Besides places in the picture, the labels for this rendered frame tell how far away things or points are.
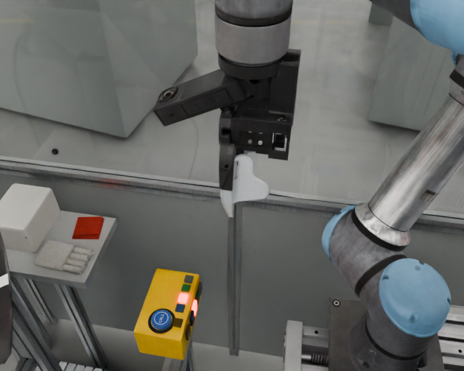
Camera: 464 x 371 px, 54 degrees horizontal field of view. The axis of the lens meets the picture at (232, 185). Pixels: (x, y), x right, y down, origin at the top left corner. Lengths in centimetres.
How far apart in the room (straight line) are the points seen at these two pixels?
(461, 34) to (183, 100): 28
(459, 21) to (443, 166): 47
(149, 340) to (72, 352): 127
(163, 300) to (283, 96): 61
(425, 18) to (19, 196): 125
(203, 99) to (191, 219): 93
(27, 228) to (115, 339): 97
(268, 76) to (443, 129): 39
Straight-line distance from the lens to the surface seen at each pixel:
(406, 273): 83
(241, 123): 50
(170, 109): 52
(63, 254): 137
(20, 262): 143
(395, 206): 83
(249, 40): 45
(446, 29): 37
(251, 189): 55
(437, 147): 80
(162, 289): 101
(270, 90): 49
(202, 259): 155
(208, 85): 51
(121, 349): 218
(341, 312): 103
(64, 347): 225
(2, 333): 74
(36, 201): 142
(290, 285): 159
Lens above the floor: 191
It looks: 44 degrees down
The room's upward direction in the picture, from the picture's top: straight up
